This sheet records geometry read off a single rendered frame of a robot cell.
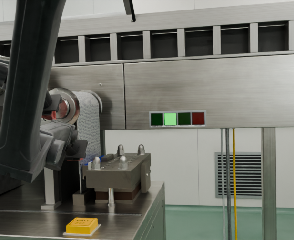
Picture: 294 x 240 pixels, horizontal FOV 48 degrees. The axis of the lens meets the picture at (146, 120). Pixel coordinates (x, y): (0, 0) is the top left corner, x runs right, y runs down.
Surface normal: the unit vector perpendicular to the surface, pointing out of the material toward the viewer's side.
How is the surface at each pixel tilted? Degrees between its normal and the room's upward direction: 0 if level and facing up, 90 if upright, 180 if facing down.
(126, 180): 90
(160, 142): 90
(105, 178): 90
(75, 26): 90
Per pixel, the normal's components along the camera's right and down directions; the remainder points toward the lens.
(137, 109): -0.18, 0.06
